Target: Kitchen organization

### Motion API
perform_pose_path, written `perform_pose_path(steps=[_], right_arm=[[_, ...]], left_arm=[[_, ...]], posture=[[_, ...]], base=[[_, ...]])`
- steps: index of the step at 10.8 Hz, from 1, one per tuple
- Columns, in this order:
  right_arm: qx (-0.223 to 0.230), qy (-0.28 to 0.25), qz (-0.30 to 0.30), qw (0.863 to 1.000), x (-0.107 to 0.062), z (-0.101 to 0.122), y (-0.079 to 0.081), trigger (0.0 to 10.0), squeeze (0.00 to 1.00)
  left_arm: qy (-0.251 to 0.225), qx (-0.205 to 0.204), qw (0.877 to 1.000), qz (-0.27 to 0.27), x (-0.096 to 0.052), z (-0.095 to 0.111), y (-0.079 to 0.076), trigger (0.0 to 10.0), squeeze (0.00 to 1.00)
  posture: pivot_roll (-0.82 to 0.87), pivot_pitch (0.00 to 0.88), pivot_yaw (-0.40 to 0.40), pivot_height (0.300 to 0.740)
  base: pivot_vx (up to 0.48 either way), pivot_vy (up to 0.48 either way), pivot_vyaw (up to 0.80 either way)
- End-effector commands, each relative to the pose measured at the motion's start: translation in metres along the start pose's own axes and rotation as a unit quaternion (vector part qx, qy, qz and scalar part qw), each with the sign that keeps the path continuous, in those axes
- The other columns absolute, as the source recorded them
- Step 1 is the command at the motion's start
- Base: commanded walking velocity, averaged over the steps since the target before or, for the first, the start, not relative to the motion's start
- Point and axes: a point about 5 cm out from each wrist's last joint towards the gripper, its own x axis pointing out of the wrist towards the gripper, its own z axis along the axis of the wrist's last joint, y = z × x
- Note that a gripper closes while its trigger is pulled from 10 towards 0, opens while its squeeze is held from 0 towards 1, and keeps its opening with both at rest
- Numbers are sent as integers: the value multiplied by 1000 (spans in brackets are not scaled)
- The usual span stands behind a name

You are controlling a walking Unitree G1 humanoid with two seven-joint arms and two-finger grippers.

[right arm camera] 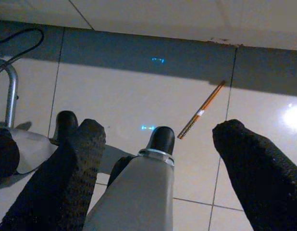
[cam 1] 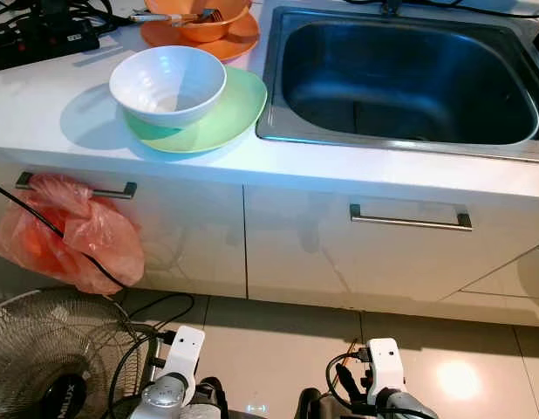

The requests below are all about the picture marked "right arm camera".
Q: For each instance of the grey metal tube stand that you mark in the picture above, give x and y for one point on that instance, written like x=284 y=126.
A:
x=11 y=96

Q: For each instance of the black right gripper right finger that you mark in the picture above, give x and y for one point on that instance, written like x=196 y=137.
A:
x=263 y=183

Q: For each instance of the grey robot right leg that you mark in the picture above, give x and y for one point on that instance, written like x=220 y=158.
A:
x=139 y=192

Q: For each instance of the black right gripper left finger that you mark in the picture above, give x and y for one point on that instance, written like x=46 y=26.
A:
x=57 y=187

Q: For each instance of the grey robot left leg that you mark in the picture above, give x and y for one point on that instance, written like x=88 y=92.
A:
x=33 y=149

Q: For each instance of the grey robot leg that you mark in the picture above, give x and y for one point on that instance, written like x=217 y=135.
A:
x=33 y=149
x=139 y=192

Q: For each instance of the wooden chopstick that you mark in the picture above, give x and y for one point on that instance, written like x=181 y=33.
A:
x=200 y=109

